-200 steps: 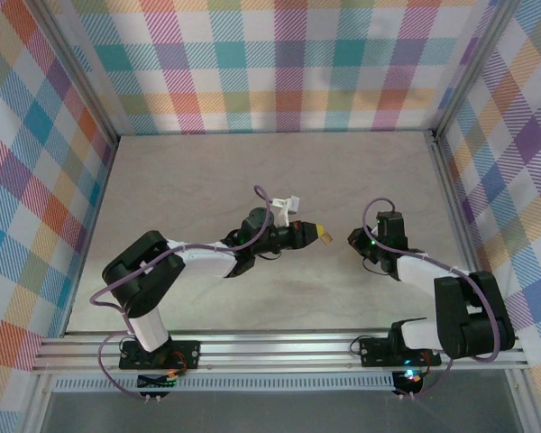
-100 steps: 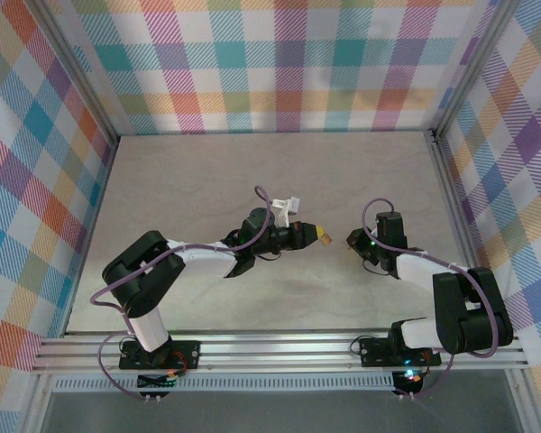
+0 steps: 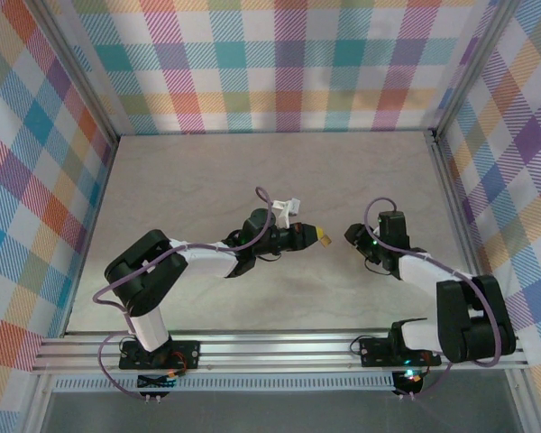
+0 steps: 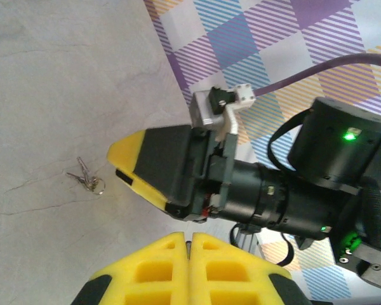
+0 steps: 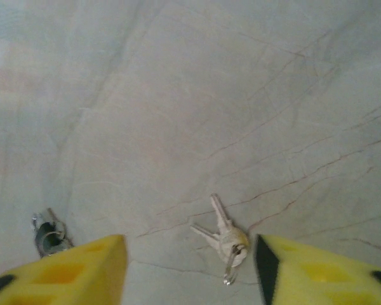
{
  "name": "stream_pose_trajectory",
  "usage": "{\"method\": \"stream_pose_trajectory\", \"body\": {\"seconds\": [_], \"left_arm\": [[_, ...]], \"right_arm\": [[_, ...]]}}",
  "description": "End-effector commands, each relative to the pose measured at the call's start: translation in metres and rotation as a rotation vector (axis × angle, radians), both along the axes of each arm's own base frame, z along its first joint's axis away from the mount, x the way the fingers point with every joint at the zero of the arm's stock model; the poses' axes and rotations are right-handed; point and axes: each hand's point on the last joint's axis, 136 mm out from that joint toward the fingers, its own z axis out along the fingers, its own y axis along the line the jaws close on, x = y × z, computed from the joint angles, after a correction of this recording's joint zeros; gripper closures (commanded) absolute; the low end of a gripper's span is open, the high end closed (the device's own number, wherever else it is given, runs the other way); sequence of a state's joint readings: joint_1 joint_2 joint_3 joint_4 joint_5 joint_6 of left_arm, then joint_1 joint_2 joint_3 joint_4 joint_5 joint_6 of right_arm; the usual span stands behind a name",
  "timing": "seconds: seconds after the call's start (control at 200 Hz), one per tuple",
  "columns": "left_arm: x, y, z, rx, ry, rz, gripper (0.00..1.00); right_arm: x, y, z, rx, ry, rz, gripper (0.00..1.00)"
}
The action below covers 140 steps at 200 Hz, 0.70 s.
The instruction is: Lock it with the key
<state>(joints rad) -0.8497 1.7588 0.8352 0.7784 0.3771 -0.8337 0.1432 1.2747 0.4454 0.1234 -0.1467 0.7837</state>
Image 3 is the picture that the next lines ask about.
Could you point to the gold padlock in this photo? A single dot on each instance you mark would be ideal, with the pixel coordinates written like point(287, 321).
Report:
point(326, 241)

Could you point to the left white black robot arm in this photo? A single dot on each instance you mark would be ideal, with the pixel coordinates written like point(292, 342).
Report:
point(144, 275)

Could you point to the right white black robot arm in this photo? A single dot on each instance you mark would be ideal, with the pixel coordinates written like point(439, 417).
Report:
point(473, 315)

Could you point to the plaid backdrop cloth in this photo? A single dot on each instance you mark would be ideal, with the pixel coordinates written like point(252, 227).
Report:
point(523, 180)
point(275, 67)
point(22, 180)

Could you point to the black controller board with leds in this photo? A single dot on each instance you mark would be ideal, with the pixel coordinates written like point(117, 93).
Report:
point(155, 382)
point(410, 381)

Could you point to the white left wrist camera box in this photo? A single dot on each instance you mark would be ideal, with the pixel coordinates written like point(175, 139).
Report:
point(288, 208)

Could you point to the aluminium side rail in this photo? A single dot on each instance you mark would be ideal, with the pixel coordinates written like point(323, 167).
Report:
point(457, 216)
point(94, 225)

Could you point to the aluminium mounting rail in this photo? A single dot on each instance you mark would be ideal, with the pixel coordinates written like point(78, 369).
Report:
point(275, 354)

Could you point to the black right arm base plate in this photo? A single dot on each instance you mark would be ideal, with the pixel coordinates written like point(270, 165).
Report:
point(374, 356)

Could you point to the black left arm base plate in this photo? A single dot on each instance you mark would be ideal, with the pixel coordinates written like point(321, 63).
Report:
point(190, 346)

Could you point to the aluminium frame post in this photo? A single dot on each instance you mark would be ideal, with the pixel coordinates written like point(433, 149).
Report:
point(79, 72)
point(470, 72)

